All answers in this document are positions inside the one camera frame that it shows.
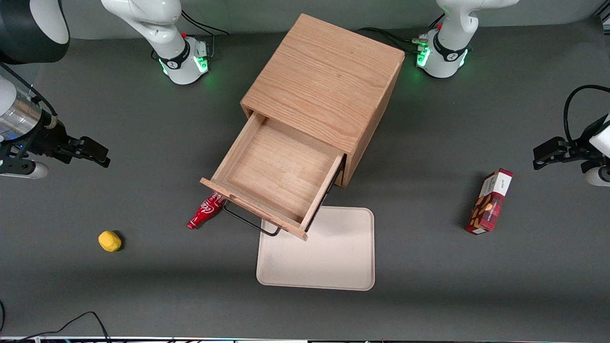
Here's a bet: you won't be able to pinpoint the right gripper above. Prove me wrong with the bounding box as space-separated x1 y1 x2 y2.
26 121 112 168

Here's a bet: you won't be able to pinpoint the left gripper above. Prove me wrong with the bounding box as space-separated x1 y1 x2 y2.
533 113 610 171

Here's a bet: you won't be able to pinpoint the wooden drawer with wire handle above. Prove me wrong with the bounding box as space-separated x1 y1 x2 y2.
200 111 345 242

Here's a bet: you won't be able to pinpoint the wooden drawer cabinet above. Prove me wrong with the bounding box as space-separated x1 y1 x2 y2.
240 13 407 188

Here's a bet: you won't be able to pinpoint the red cookie box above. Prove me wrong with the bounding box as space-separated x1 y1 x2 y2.
465 168 514 235

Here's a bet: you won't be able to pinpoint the yellow lemon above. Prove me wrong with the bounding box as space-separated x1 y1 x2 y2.
98 231 122 252

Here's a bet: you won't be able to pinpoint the red cola bottle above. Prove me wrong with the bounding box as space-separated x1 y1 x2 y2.
187 192 227 230

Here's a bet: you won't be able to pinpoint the beige rectangular tray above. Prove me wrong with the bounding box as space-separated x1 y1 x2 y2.
256 206 376 292

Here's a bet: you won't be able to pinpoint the black looped cable on left arm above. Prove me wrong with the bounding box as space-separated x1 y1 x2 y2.
563 85 610 143

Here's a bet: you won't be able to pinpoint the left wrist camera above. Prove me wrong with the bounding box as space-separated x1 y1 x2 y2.
580 161 610 187

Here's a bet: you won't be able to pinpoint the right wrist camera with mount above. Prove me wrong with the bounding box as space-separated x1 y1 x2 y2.
0 141 50 180

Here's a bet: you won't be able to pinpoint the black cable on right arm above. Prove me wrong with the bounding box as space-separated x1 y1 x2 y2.
0 62 59 130

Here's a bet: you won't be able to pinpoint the black cable on table edge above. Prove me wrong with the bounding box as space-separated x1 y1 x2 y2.
0 300 112 343

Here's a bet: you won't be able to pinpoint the black cable at right arm base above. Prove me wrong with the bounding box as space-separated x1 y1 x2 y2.
180 10 230 60

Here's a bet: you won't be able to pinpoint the black cables at left arm base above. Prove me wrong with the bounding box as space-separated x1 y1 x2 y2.
357 14 446 54

